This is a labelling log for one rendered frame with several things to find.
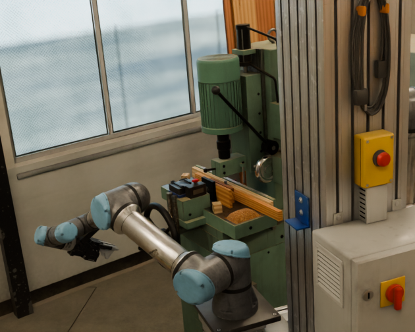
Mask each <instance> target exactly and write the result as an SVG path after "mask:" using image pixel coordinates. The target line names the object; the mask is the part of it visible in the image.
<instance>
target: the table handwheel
mask: <svg viewBox="0 0 415 332"><path fill-rule="evenodd" d="M153 209H156V210H157V211H158V212H160V214H161V215H162V216H163V218H164V219H165V221H166V223H167V225H168V228H167V229H165V228H162V229H161V230H162V231H163V232H165V233H166V234H167V235H169V236H170V237H172V239H173V240H175V241H176V242H178V243H179V244H180V238H179V234H178V231H177V228H176V226H175V223H174V221H173V219H172V217H171V216H170V214H169V212H168V211H167V210H166V209H165V208H164V207H163V206H162V205H161V204H159V203H155V202H153V203H150V204H149V206H148V208H147V209H146V210H145V211H144V217H146V218H147V219H149V220H150V221H151V222H152V223H153V224H154V222H153V221H152V220H151V218H150V213H151V211H152V210H153ZM179 228H180V234H183V233H187V232H189V231H192V230H194V229H198V228H199V226H198V227H194V228H192V229H188V230H186V229H185V228H184V227H181V226H179Z"/></svg>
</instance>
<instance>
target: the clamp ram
mask: <svg viewBox="0 0 415 332"><path fill-rule="evenodd" d="M202 182H204V183H205V184H206V192H207V193H209V197H210V200H212V201H214V202H215V201H217V197H216V188H215V181H214V180H211V179H209V178H207V177H202Z"/></svg>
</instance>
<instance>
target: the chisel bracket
mask: <svg viewBox="0 0 415 332"><path fill-rule="evenodd" d="M242 161H244V162H245V163H246V156H245V155H242V154H240V153H237V152H236V153H232V154H231V157H230V158H228V159H219V158H218V157H217V158H214V159H211V168H216V170H213V171H211V172H212V175H215V176H217V177H219V178H223V177H225V178H226V177H228V176H229V175H233V174H236V173H240V172H242V167H240V165H239V163H242Z"/></svg>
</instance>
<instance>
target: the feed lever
mask: <svg viewBox="0 0 415 332"><path fill-rule="evenodd" d="M211 92H212V94H214V95H218V96H219V97H220V98H221V99H222V100H223V101H224V102H225V103H226V104H227V105H228V106H229V107H230V108H231V109H232V110H233V111H234V112H235V113H236V114H237V115H238V116H239V117H240V118H241V119H242V121H243V122H244V123H245V124H246V125H247V126H248V127H249V128H250V129H251V130H252V131H253V132H254V133H255V134H256V135H257V136H258V138H259V139H260V140H261V141H262V145H261V149H262V151H263V152H265V153H268V154H270V155H274V154H276V153H277V152H281V148H279V144H278V143H277V142H276V141H274V140H270V139H265V138H264V137H263V136H262V135H261V134H260V133H259V132H258V131H257V130H256V129H255V128H254V127H253V126H252V125H251V124H250V123H249V122H248V121H247V120H246V119H245V118H244V117H243V116H242V115H241V114H240V113H239V112H238V111H237V109H236V108H235V107H234V106H233V105H232V104H231V103H230V102H229V101H228V100H227V99H226V98H225V97H224V96H223V94H222V93H221V92H220V87H219V86H214V87H213V88H212V89H211Z"/></svg>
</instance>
